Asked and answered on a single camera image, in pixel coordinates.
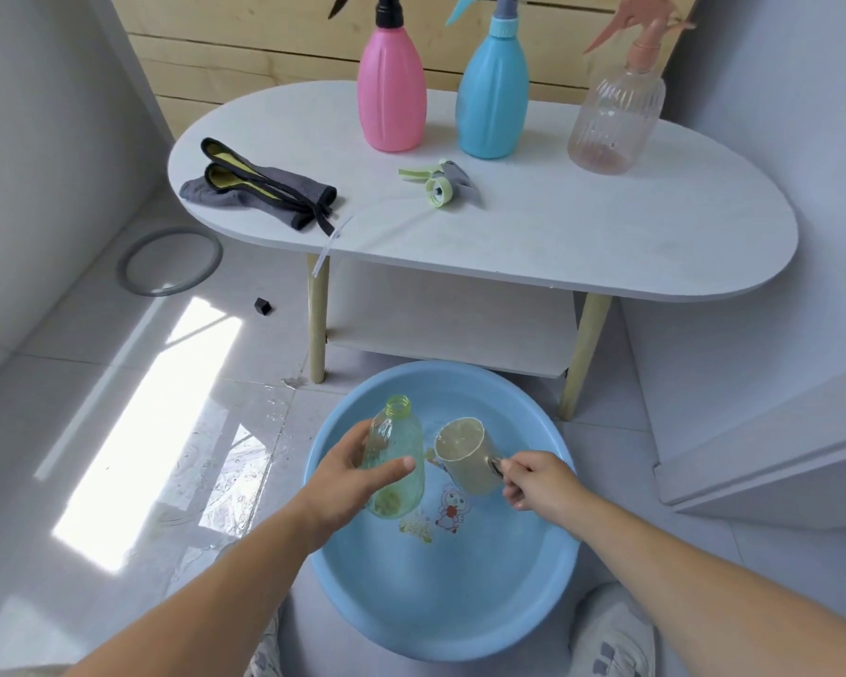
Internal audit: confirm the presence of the blue plastic basin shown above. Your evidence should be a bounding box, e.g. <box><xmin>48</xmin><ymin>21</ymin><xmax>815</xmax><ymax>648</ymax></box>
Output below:
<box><xmin>301</xmin><ymin>359</ymin><xmax>582</xmax><ymax>664</ymax></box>

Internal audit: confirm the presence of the blue grey spray nozzle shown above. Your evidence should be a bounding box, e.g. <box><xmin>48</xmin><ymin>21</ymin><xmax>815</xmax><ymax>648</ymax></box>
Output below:
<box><xmin>445</xmin><ymin>0</ymin><xmax>545</xmax><ymax>40</ymax></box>

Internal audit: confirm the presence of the grey cloth with black trim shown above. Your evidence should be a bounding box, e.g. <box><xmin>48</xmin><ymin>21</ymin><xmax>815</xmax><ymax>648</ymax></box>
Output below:
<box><xmin>179</xmin><ymin>137</ymin><xmax>338</xmax><ymax>238</ymax></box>

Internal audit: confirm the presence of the white oval table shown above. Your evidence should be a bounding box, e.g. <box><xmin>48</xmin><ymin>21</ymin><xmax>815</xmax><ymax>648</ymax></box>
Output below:
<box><xmin>166</xmin><ymin>79</ymin><xmax>799</xmax><ymax>422</ymax></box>

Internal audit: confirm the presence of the clear ribbed spray bottle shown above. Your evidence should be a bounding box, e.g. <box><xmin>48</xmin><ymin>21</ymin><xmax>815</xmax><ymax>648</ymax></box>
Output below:
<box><xmin>567</xmin><ymin>66</ymin><xmax>667</xmax><ymax>177</ymax></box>

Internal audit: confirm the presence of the person's right white shoe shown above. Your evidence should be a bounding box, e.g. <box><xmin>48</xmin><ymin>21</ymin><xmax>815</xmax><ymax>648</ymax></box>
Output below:
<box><xmin>569</xmin><ymin>581</ymin><xmax>658</xmax><ymax>677</ymax></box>

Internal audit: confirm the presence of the person's right hand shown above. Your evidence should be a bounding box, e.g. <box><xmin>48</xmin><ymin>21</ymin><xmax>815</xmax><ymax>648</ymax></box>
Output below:
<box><xmin>500</xmin><ymin>450</ymin><xmax>597</xmax><ymax>541</ymax></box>

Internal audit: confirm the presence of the green clear spray bottle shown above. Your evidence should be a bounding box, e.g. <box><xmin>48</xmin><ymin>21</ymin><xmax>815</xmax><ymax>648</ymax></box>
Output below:
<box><xmin>361</xmin><ymin>394</ymin><xmax>426</xmax><ymax>521</ymax></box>

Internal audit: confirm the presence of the pink spray bottle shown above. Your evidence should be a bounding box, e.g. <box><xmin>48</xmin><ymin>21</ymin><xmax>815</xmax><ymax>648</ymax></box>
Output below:
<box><xmin>356</xmin><ymin>24</ymin><xmax>429</xmax><ymax>154</ymax></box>

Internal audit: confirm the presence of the person's right forearm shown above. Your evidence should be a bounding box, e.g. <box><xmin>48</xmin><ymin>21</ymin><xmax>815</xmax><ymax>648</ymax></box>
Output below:
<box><xmin>563</xmin><ymin>496</ymin><xmax>846</xmax><ymax>677</ymax></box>

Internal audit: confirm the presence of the grey rubber ring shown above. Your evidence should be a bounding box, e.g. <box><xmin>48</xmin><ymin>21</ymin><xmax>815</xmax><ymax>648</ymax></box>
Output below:
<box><xmin>116</xmin><ymin>227</ymin><xmax>225</xmax><ymax>298</ymax></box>

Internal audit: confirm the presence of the person's white shoe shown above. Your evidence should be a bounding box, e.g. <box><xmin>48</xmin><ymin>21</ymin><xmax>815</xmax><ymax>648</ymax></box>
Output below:
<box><xmin>569</xmin><ymin>581</ymin><xmax>658</xmax><ymax>677</ymax></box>
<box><xmin>243</xmin><ymin>612</ymin><xmax>283</xmax><ymax>677</ymax></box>

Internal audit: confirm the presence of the person's left hand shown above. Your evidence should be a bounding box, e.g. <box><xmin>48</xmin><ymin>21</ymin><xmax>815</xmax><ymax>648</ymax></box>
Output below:
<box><xmin>292</xmin><ymin>418</ymin><xmax>418</xmax><ymax>551</ymax></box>

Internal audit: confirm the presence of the black spray nozzle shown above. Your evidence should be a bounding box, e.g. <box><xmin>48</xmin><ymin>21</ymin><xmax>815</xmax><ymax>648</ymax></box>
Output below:
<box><xmin>327</xmin><ymin>0</ymin><xmax>404</xmax><ymax>30</ymax></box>

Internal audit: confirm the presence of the beige cup with metal handle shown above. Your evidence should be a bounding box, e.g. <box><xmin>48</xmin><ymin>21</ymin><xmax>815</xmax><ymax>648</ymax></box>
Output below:
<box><xmin>426</xmin><ymin>417</ymin><xmax>506</xmax><ymax>497</ymax></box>

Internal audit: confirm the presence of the orange spray head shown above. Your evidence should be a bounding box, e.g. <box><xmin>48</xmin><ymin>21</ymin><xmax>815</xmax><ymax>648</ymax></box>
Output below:
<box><xmin>583</xmin><ymin>0</ymin><xmax>697</xmax><ymax>71</ymax></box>

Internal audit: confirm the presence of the green grey spray nozzle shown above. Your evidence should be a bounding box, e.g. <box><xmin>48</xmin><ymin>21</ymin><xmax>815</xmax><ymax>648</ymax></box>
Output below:
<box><xmin>312</xmin><ymin>158</ymin><xmax>483</xmax><ymax>278</ymax></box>

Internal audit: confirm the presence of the blue spray bottle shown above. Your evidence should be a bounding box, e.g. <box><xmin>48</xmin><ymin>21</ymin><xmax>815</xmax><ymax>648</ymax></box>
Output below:
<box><xmin>455</xmin><ymin>31</ymin><xmax>531</xmax><ymax>161</ymax></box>

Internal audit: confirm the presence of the person's left forearm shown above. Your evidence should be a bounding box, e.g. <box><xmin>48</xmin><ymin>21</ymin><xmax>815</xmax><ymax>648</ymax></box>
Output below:
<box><xmin>67</xmin><ymin>496</ymin><xmax>325</xmax><ymax>677</ymax></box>

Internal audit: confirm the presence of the person's left white shoe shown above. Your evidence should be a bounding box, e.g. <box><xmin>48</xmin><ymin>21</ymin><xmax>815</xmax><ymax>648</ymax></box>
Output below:
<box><xmin>243</xmin><ymin>612</ymin><xmax>283</xmax><ymax>677</ymax></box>

